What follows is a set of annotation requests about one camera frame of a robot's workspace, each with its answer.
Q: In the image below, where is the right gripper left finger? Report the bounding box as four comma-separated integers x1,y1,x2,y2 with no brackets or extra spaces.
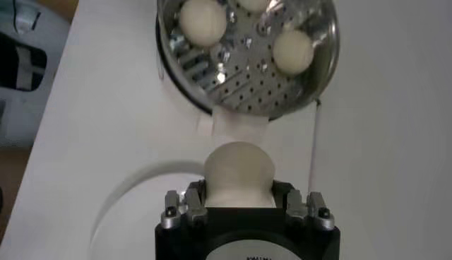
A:
160,188,209,230

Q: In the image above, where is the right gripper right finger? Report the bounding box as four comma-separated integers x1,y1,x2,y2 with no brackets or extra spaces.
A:
285,189,335,232

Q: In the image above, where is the white steamed baozi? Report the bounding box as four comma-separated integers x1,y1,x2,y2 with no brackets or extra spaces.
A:
272,30,315,76
179,0,228,48
203,141,276,208
236,0,271,14

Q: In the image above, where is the stainless steel steamer basket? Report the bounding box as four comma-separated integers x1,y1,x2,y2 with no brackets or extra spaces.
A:
155,0,340,119

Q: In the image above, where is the white round plate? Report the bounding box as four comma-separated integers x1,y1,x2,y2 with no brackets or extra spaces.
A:
88,160,209,260

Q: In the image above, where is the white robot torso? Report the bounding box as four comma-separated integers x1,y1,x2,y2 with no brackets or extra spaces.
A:
0,0,71,148

